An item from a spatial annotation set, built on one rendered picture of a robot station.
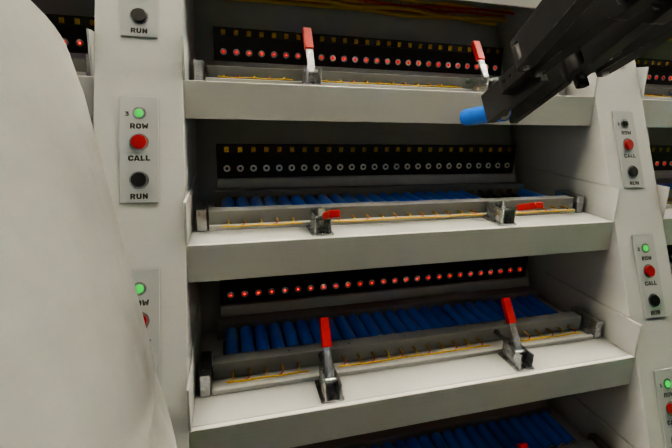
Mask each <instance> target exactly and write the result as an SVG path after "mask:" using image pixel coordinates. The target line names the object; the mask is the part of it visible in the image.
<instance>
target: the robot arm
mask: <svg viewBox="0 0 672 448"><path fill-rule="evenodd" d="M671 38H672V0H542V1H541V2H540V3H539V5H538V6H537V7H536V9H535V10H534V11H533V13H532V14H531V15H530V16H529V18H528V19H527V20H526V22H525V23H524V24H523V26H522V27H521V28H520V30H519V31H518V32H517V34H516V35H515V36H514V38H513V39H512V40H511V42H510V46H511V50H512V53H513V57H514V60H515V64H514V65H513V66H512V67H511V68H510V69H508V71H506V72H505V74H503V75H502V76H501V77H500V78H499V80H498V81H496V82H495V83H494V84H493V85H492V86H491V87H490V88H489V89H488V90H487V91H485V92H484V93H483V94H482V95H481V98H482V102H483V107H484V111H485V115H486V119H487V122H488V123H495V122H496V121H498V120H499V119H500V118H502V117H503V116H504V115H506V114H507V113H508V112H509V111H511V110H512V114H511V117H510V118H509V122H510V123H518V122H520V121H521V120H522V119H524V118H525V117H526V116H528V115H529V114H530V113H532V112H533V111H534V110H536V109H537V108H539V107H540V106H541V105H543V104H544V103H545V102H547V101H548V100H549V99H551V98H552V97H553V96H555V95H556V94H557V93H559V92H560V91H562V90H563V89H564V88H566V87H567V86H568V85H570V84H571V83H572V81H573V82H574V85H575V88H576V89H581V88H585V87H587V86H589V85H590V84H589V81H588V78H587V76H589V75H590V74H591V73H596V76H597V77H604V76H607V75H609V74H611V73H612V72H614V71H616V70H618V69H619V68H621V67H623V66H625V65H626V64H628V63H630V62H631V61H633V60H635V59H637V58H638V57H640V56H642V55H643V54H645V53H647V52H649V51H650V50H652V49H654V48H655V47H657V46H659V45H661V44H662V43H664V42H666V41H668V40H669V39H671ZM612 57H614V58H613V59H612V60H610V59H611V58H612ZM0 448H177V445H176V440H175V436H174V432H173V427H172V423H171V419H170V415H169V411H168V407H167V404H166V400H165V397H164V394H163V390H162V388H161V385H160V382H159V379H158V377H157V374H156V372H155V361H154V354H153V350H152V346H151V342H150V339H149V336H148V332H147V329H146V325H145V321H144V317H143V314H142V310H141V306H140V302H139V299H138V295H137V291H136V288H135V284H134V280H133V276H132V273H131V269H130V265H129V261H128V258H127V254H126V250H125V246H124V243H123V239H122V235H121V232H120V228H119V224H118V220H117V217H116V213H115V209H114V206H113V202H112V198H111V194H110V191H109V187H108V183H107V179H106V175H105V172H104V168H103V164H102V160H101V156H100V153H99V149H98V145H97V141H96V138H95V134H94V130H93V126H92V122H91V119H90V115H89V111H88V107H87V103H86V100H85V96H84V92H83V89H82V87H81V85H80V82H79V79H78V76H77V73H76V71H75V68H74V65H73V62H72V59H71V57H70V54H69V51H68V49H67V46H66V44H65V42H64V40H63V38H62V37H61V35H60V33H59V32H58V31H57V29H56V28H55V26H54V25H53V24H52V23H51V21H50V20H49V19H48V18H47V17H46V15H45V14H44V13H43V12H42V11H41V10H40V9H39V8H38V7H37V6H36V5H35V4H34V3H33V2H32V1H31V0H0Z"/></svg>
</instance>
